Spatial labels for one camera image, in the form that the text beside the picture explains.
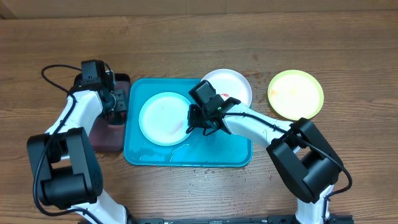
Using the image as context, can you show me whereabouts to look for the light blue plate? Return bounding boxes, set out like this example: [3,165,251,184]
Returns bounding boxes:
[139,92,190,146]

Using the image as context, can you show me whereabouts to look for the yellow-green plate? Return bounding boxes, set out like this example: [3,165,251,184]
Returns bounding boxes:
[267,70,324,121]

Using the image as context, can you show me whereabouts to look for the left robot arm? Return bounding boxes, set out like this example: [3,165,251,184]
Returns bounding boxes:
[27,60,135,223]

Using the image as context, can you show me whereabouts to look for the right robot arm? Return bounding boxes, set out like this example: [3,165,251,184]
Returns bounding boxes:
[187,80,345,223]

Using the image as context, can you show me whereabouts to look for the black water tray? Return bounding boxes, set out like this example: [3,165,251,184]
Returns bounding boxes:
[89,73,131,152]

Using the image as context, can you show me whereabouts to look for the teal plastic tray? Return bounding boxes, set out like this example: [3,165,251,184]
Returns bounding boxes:
[124,78,253,167]

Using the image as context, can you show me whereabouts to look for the white plate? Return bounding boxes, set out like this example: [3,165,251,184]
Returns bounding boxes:
[202,69,252,107]

